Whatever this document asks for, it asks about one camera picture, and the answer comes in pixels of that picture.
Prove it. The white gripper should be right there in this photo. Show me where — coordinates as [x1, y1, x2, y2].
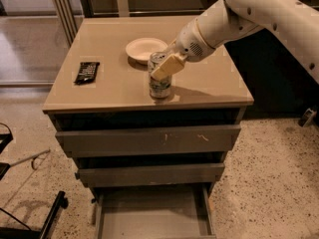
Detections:
[151, 17, 216, 81]

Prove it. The silver green soda can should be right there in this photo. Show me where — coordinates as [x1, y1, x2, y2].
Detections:
[148, 52, 171, 99]

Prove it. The small grey floor bracket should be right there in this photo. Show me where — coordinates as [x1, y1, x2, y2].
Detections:
[298, 108, 317, 127]

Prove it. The bottom grey drawer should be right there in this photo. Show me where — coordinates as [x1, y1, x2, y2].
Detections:
[94, 184, 217, 239]

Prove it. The grey drawer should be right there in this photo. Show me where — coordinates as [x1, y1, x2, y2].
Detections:
[94, 184, 217, 239]
[56, 124, 240, 157]
[77, 163, 224, 187]

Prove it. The white paper bowl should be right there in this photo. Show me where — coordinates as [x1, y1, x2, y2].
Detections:
[126, 38, 167, 65]

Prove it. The top grey drawer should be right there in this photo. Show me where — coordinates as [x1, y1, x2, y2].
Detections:
[56, 124, 240, 157]

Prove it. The black chair part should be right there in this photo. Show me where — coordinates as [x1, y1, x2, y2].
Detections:
[0, 122, 14, 181]

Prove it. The black chair base leg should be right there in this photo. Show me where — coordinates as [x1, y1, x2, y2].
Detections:
[0, 191, 69, 239]

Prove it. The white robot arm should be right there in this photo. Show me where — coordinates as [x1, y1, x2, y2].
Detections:
[151, 0, 319, 83]

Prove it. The metal rod on floor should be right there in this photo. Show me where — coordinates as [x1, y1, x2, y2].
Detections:
[9, 148, 51, 168]

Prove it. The grey drawer cabinet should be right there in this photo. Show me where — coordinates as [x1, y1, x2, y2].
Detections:
[42, 15, 255, 239]

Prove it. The black snack packet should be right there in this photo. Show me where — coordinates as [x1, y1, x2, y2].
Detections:
[74, 62, 100, 85]

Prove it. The metal railing frame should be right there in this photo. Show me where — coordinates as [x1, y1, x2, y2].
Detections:
[46, 0, 319, 47]

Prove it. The middle grey drawer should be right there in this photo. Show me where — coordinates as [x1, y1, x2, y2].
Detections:
[77, 163, 224, 187]

